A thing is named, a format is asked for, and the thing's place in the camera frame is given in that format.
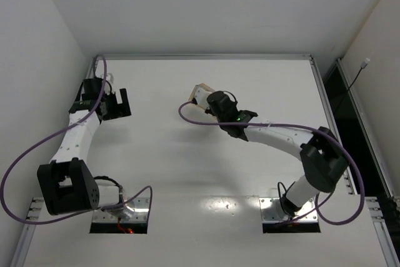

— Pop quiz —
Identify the metal base plate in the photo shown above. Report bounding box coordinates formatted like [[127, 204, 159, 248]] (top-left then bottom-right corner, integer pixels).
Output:
[[259, 197, 318, 225], [92, 198, 150, 223]]

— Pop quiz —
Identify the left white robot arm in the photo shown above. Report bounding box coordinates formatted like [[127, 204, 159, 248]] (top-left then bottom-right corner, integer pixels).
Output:
[[37, 78, 131, 216]]

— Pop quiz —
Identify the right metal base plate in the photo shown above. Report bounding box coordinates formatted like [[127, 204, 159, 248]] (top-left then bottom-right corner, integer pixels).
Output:
[[259, 197, 318, 225]]

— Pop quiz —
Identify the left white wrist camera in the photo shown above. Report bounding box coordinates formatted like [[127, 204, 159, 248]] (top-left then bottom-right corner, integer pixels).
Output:
[[99, 73, 114, 85]]

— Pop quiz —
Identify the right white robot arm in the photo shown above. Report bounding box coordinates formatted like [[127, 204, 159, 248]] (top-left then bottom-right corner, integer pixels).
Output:
[[189, 84, 349, 219]]

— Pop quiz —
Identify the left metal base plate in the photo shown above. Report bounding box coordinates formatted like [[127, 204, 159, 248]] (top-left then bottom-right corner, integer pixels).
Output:
[[92, 198, 150, 223]]

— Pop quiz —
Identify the clear orange plastic box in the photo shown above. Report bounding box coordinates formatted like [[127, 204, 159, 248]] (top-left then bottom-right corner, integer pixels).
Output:
[[189, 83, 215, 111]]

